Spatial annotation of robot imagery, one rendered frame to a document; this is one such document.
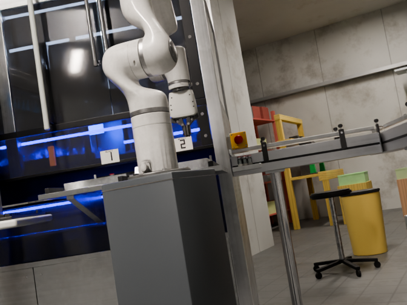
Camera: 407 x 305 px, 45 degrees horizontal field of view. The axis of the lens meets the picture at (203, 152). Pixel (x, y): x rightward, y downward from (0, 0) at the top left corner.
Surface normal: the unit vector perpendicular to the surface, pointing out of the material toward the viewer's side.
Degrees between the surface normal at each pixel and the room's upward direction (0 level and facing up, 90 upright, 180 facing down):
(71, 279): 90
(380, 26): 90
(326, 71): 90
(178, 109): 94
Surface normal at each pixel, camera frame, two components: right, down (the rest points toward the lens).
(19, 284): -0.11, -0.07
